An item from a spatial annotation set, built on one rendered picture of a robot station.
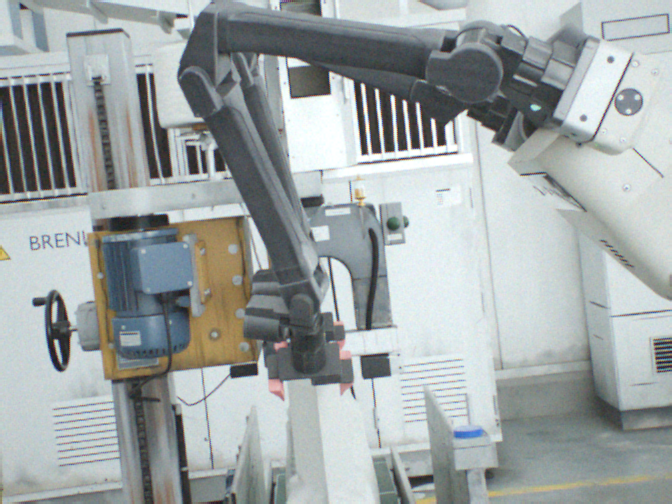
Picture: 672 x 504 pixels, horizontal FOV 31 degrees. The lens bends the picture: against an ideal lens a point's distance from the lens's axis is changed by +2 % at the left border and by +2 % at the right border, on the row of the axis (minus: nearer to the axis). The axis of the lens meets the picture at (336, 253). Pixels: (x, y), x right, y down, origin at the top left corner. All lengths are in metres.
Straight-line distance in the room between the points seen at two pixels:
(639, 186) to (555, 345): 5.01
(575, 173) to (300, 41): 0.43
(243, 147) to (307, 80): 3.45
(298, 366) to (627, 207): 0.58
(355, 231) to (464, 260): 2.80
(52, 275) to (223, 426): 1.00
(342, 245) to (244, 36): 0.94
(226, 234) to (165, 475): 0.54
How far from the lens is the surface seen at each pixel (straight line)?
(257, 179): 1.72
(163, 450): 2.62
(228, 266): 2.50
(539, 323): 6.68
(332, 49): 1.61
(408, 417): 5.33
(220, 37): 1.64
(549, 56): 1.57
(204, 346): 2.52
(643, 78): 1.58
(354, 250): 2.49
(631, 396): 6.22
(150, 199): 2.30
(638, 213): 1.74
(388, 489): 3.94
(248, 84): 2.17
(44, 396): 5.41
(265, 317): 1.85
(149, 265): 2.24
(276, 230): 1.75
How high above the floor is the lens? 1.37
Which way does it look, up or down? 3 degrees down
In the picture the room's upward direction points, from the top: 7 degrees counter-clockwise
